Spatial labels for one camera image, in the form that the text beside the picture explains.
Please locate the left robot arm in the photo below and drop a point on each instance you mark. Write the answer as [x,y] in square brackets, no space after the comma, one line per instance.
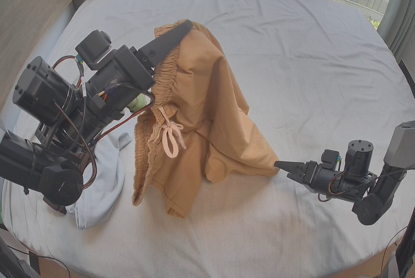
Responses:
[39,88]

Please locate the tan shorts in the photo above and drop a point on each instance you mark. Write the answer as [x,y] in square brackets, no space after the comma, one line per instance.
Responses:
[201,108]

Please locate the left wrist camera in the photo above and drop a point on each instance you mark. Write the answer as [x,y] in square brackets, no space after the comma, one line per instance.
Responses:
[94,48]

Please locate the pale grey garment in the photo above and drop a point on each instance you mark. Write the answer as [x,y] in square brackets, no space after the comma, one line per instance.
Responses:
[103,179]

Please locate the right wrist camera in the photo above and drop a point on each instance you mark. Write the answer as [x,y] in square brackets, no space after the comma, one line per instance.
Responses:
[330,158]

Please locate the brown garment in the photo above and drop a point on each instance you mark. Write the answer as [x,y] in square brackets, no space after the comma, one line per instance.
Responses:
[58,209]

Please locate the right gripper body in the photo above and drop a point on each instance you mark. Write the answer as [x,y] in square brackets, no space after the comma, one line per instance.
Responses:
[324,179]

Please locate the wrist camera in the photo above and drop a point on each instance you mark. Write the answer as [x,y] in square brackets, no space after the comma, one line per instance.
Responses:
[330,158]
[94,48]

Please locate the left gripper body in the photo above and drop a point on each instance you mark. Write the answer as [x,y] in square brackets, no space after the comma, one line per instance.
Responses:
[129,69]

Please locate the bed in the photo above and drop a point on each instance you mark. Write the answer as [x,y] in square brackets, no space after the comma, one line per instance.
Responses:
[291,59]

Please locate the green garment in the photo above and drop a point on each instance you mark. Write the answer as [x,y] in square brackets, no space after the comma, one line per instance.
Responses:
[137,103]

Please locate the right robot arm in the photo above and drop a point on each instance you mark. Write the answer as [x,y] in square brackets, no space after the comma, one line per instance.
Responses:
[360,156]

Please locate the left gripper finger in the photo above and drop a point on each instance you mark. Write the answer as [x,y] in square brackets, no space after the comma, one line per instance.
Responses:
[162,46]

